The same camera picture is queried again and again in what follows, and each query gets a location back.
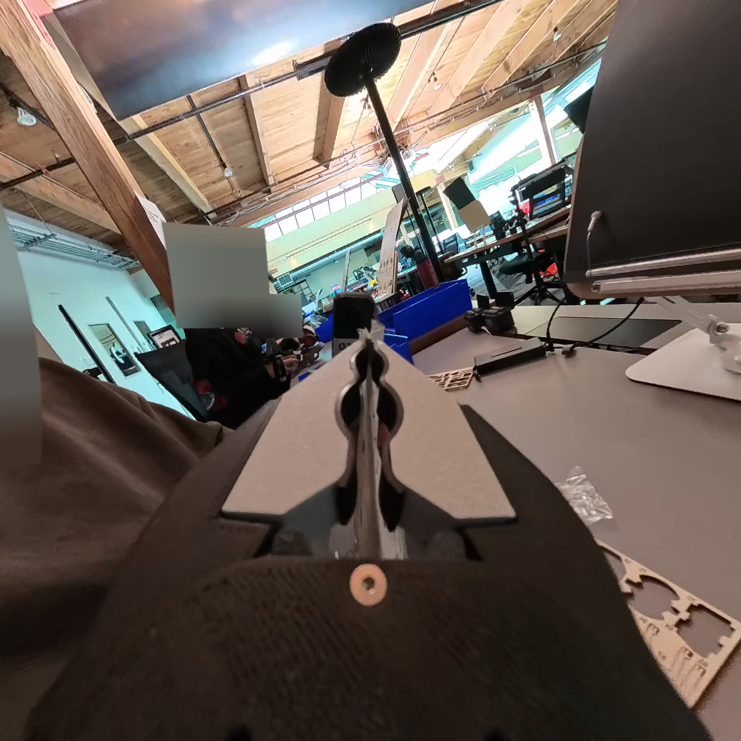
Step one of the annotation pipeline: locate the black power adapter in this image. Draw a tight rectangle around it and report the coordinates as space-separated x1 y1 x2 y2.
474 338 548 376

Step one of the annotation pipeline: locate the long wooden desk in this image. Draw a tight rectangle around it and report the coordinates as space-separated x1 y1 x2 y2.
443 205 575 302

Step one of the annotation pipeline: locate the cardboard sign board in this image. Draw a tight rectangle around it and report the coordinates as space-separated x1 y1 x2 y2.
378 197 410 286

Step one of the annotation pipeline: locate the small crumpled plastic bag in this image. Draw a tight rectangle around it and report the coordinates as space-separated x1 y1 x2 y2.
553 466 616 526

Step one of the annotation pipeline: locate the black book stand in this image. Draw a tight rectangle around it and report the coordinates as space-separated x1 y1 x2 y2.
563 0 741 402

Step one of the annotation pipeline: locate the equipment rack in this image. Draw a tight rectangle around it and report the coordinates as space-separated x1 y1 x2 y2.
511 161 575 222

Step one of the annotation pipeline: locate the wooden puzzle sheet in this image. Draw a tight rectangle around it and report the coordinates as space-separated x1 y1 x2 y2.
595 537 741 712
427 370 482 396
354 326 409 561

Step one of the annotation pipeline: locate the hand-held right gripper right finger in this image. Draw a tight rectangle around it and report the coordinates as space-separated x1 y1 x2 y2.
370 340 517 536

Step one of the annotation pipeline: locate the grey desk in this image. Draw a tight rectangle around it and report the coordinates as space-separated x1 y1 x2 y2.
405 301 741 741

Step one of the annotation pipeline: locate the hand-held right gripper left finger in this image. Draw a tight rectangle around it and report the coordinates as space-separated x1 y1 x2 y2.
222 337 371 555

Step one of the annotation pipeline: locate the black floor pole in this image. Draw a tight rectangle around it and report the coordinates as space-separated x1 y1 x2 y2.
323 22 442 290

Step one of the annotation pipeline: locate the dark desk mat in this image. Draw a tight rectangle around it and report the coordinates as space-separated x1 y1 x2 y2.
530 315 683 352

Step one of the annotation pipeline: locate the black office chair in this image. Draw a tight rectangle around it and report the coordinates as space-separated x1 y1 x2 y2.
498 252 559 287

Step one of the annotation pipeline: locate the person's brown shirt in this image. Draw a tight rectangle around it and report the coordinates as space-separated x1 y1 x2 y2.
0 327 281 741

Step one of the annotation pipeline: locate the black cable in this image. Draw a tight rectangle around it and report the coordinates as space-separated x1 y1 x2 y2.
544 296 645 355

